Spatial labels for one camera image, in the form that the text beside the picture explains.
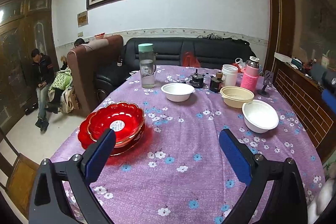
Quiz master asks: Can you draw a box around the red gold-rimmed plate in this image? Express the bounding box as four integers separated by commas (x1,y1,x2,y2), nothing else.
87,102,145,148

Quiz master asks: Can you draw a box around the wooden chair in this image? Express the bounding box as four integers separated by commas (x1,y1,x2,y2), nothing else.
1,130,39,219

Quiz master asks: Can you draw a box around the phone stand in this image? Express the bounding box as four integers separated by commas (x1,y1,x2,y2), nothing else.
257,70,274,97

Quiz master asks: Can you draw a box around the large red scalloped plate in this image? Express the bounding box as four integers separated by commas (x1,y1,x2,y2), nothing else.
77,112,145,156

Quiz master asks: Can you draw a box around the pink sleeved thermos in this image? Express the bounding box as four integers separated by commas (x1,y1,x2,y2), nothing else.
240,56,260,92

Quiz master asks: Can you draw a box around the white bowl near edge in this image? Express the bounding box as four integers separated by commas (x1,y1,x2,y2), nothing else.
242,100,279,134

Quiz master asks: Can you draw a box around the cream plastic colander bowl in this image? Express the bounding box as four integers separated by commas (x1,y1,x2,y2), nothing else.
220,86,255,109

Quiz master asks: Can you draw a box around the white plastic jar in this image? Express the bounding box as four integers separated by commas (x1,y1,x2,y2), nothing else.
222,64,238,86

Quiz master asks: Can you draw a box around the seated person green clothing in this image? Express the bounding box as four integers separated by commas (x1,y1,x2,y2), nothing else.
46,56,72,113

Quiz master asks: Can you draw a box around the purple floral tablecloth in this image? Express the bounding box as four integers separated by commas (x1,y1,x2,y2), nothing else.
91,65,325,223

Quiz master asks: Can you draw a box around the dark glass jar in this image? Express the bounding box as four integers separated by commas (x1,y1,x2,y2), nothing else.
209,72,223,93

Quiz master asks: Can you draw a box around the black leather sofa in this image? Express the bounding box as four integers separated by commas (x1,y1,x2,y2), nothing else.
94,38,256,100

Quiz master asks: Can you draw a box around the seated man in dark jacket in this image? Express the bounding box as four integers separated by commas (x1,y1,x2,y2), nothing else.
31,48,54,132

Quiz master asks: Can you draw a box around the red plastic bag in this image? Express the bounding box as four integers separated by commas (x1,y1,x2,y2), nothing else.
181,52,201,68

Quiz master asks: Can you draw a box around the brown armchair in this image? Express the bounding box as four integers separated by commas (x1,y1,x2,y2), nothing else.
67,35,123,116

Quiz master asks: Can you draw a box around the clear bottle green lid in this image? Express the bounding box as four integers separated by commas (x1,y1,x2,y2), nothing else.
138,43,156,89

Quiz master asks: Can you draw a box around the wooden cabinet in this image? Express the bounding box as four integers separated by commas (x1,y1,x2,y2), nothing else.
1,0,59,134

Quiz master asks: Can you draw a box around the white bowl with handles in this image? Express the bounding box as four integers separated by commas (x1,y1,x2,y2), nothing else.
161,83,195,102

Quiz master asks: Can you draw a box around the small wall certificate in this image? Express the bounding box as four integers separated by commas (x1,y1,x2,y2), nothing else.
77,10,88,27

